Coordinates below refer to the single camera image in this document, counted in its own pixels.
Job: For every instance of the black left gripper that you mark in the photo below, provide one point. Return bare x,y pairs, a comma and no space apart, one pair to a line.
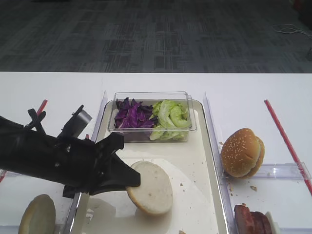
93,168

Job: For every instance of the bun slice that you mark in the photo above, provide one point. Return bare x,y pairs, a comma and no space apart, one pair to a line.
39,216
155,195

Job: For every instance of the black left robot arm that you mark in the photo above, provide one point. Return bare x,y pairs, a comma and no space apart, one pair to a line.
28,150

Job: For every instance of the green lettuce leaves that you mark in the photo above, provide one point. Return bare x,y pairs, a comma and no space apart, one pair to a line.
171,116

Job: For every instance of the brown meat patty stack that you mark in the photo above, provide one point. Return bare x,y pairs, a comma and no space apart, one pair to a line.
251,222

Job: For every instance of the purple cabbage leaves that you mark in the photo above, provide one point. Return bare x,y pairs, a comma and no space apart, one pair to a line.
133,114

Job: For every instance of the clear plastic salad container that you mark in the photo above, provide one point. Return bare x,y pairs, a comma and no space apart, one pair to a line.
150,98

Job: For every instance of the clear left long divider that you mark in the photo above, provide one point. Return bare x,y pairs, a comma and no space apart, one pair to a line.
99,117

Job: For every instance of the white metal tray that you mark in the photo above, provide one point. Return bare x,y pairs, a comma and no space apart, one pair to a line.
179,191

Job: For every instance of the front sesame bun top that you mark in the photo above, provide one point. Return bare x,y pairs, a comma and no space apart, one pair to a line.
240,152

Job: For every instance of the white patty pusher block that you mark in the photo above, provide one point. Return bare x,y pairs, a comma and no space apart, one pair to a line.
274,225

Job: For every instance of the clear right patty track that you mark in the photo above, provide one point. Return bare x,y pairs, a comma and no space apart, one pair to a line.
294,231

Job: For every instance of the clear right bun track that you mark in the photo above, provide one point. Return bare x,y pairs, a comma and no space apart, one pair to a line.
286,171

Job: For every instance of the left red rail strip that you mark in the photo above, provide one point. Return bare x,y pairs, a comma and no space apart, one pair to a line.
39,111

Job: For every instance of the red rail strip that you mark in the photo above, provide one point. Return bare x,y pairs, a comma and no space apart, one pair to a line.
39,111
289,146

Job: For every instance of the right red rail strip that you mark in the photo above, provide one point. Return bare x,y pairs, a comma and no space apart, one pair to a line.
289,146

